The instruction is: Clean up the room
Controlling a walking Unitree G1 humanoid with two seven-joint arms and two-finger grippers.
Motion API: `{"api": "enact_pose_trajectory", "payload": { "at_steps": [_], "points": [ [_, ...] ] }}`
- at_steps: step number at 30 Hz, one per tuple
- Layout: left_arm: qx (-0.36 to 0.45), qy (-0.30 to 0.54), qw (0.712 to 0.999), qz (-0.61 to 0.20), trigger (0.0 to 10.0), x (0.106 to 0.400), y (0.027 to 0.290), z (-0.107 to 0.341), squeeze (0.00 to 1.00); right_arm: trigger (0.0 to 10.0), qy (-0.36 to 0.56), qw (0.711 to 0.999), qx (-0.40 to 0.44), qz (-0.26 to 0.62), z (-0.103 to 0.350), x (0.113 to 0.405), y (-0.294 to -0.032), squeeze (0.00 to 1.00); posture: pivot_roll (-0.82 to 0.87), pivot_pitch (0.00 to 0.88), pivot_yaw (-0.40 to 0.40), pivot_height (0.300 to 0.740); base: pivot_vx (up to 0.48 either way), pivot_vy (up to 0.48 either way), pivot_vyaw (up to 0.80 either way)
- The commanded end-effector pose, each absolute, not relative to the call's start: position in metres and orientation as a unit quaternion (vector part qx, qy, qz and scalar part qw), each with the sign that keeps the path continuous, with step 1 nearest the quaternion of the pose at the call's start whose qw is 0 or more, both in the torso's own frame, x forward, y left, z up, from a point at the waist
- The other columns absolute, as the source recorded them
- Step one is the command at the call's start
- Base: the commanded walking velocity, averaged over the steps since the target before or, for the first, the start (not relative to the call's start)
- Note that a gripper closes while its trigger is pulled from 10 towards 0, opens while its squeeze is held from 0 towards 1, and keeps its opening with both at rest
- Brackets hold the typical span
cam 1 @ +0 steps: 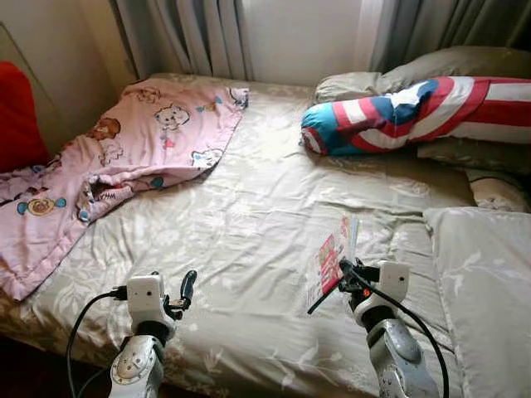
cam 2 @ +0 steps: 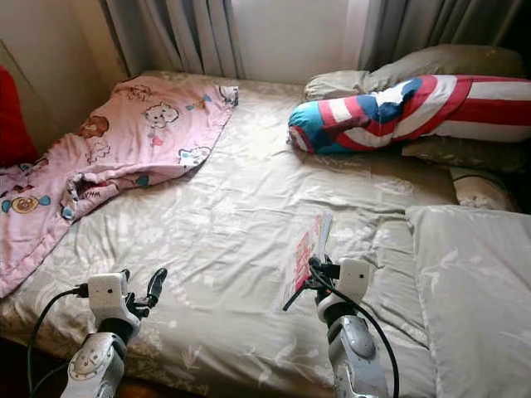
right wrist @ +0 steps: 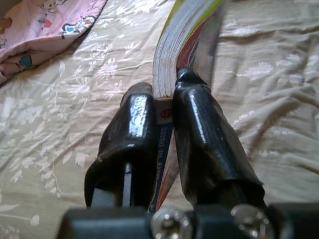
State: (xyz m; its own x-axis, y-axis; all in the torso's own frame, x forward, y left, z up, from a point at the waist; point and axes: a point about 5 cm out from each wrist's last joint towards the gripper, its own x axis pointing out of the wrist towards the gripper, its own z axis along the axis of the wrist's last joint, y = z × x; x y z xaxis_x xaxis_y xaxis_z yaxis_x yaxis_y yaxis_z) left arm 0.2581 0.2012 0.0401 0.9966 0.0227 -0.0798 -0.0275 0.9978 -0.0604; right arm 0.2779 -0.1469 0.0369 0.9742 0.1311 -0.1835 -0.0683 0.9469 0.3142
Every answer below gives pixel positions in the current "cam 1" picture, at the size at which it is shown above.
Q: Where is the small white floral pillow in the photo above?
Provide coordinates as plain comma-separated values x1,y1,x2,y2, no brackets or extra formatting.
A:
466,168,531,215

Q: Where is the pink cartoon print blanket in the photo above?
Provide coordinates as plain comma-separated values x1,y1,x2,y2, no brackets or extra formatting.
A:
0,77,250,302

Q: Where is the pink white book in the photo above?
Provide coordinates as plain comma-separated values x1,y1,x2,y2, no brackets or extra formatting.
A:
304,216,361,313

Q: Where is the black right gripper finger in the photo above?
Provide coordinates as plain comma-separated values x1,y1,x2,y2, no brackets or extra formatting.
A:
307,286,343,315

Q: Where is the beige pillow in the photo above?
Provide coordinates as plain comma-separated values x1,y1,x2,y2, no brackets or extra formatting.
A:
378,46,531,97

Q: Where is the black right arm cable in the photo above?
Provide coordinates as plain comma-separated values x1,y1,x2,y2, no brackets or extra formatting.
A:
347,264,451,398

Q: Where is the bed with beige floral sheet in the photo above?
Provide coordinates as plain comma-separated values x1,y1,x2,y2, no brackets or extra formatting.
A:
0,73,531,398

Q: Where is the large grey floral pillow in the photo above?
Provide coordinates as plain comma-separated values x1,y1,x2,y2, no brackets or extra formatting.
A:
423,207,531,398

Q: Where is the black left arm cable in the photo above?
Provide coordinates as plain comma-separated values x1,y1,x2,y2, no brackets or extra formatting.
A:
66,286,130,398

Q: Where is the olive floral pillow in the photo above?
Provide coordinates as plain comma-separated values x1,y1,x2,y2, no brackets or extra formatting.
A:
417,137,531,176

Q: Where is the light grey pillow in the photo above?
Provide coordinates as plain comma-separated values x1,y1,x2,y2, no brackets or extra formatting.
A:
314,70,383,105

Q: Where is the red white blue bolster pillow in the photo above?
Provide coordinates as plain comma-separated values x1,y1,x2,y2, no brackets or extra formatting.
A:
300,76,531,157

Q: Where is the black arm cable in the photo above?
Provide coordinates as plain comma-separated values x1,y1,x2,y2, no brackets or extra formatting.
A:
66,286,130,398
347,264,451,398

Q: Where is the large red covered mattress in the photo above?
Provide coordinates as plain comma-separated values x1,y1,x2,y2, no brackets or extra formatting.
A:
0,62,50,173

